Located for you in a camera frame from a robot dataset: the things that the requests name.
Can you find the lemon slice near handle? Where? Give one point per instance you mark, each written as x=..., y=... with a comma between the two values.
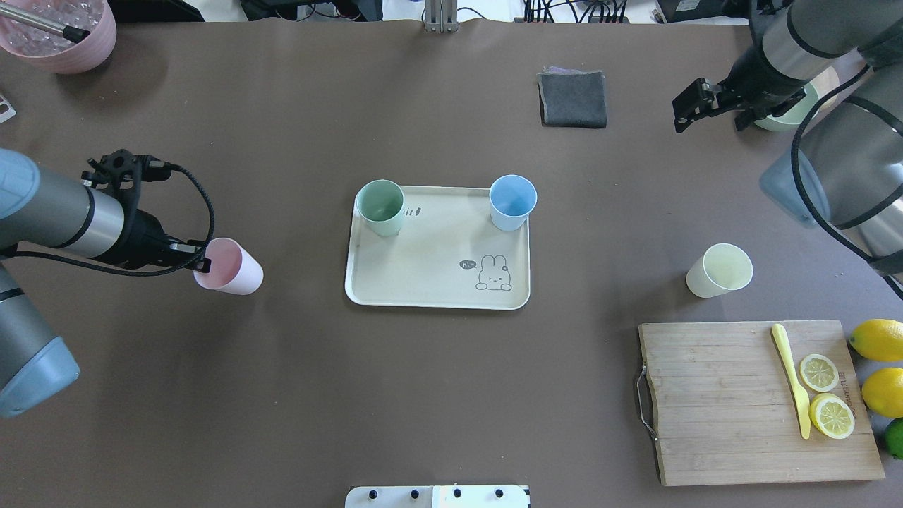
x=831, y=416

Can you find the yellow plastic knife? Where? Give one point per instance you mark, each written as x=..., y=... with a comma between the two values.
x=799, y=394

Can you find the white pillar base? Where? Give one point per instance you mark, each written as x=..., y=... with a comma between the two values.
x=439, y=496

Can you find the aluminium frame post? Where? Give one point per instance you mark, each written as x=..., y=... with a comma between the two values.
x=441, y=16

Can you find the green cup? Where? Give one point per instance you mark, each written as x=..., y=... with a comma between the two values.
x=380, y=204

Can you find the green lime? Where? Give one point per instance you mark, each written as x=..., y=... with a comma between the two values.
x=893, y=438

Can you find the green bowl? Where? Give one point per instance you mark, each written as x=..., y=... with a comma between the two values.
x=793, y=118

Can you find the blue cup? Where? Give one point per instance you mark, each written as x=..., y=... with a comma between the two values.
x=512, y=200

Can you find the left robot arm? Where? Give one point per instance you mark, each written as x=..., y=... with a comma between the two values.
x=95, y=223

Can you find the lemon slice far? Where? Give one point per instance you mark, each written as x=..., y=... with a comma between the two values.
x=819, y=373

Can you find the metal muddler tube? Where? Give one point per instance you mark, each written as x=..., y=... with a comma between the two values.
x=53, y=27

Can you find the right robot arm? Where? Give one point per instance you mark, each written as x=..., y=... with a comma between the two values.
x=846, y=169

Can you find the cream rabbit tray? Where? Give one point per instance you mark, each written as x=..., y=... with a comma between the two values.
x=448, y=254

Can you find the grey folded cloth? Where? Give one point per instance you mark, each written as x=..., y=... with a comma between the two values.
x=571, y=98

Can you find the whole lemon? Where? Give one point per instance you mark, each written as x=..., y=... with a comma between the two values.
x=878, y=340
x=882, y=392

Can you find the pink cup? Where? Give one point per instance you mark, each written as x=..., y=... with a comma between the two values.
x=232, y=269

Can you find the pink bowl with ice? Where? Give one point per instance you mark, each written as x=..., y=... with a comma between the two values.
x=55, y=54

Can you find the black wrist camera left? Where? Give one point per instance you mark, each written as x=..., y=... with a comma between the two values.
x=122, y=173

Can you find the cream yellow cup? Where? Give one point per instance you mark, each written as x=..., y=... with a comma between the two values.
x=723, y=268

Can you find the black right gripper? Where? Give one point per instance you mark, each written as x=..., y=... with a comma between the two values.
x=753, y=79

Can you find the wooden cutting board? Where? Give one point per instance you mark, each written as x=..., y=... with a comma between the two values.
x=722, y=411

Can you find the wooden cup stand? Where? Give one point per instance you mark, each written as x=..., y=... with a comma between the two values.
x=832, y=77

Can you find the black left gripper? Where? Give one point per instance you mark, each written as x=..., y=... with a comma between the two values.
x=144, y=236

